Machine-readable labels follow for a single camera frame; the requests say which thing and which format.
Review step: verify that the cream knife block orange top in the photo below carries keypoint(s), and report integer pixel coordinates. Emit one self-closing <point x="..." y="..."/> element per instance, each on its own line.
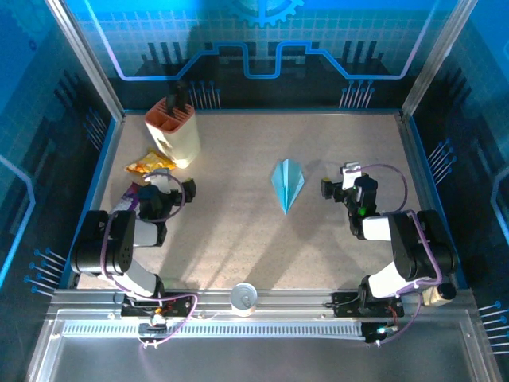
<point x="179" y="139"/>

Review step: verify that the white paper cup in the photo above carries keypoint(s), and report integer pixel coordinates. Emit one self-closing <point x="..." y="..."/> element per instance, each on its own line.
<point x="243" y="296"/>

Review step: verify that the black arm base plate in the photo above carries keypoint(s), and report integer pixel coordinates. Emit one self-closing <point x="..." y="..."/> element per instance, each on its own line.
<point x="338" y="304"/>
<point x="131" y="308"/>

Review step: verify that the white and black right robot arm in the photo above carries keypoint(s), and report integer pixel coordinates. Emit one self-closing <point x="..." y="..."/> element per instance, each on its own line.
<point x="378" y="228"/>

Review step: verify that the light blue paper sheet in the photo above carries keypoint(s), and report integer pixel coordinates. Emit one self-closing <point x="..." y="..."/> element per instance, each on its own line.
<point x="287" y="183"/>

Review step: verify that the purple snack bag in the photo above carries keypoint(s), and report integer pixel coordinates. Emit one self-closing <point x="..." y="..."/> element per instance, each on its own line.
<point x="129" y="197"/>

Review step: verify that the aluminium table rail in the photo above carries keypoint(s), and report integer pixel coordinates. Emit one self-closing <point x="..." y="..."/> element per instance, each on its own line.
<point x="290" y="302"/>

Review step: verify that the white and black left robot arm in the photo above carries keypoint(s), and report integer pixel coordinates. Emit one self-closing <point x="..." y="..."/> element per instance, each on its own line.
<point x="147" y="232"/>

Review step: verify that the blue-edged aluminium side rail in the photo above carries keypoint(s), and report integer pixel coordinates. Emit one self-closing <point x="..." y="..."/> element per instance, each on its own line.
<point x="417" y="159"/>
<point x="105" y="159"/>

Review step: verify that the aluminium frame post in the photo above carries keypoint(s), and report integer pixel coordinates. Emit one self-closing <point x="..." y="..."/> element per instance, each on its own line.
<point x="437" y="59"/>
<point x="88" y="59"/>

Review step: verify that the yellow snack bag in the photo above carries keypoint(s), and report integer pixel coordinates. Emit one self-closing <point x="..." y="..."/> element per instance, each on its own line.
<point x="149" y="162"/>

